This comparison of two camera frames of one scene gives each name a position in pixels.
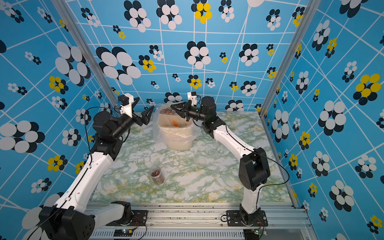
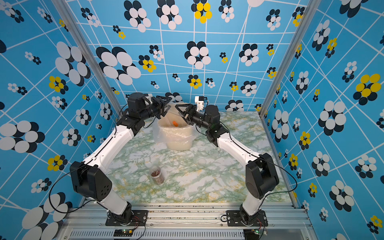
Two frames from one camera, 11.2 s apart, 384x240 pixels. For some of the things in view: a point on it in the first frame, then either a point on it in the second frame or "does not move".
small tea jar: [168, 110] does not move
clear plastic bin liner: [169, 126] does not move
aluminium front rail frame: [197, 222] does not move
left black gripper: [139, 121] → [160, 104]
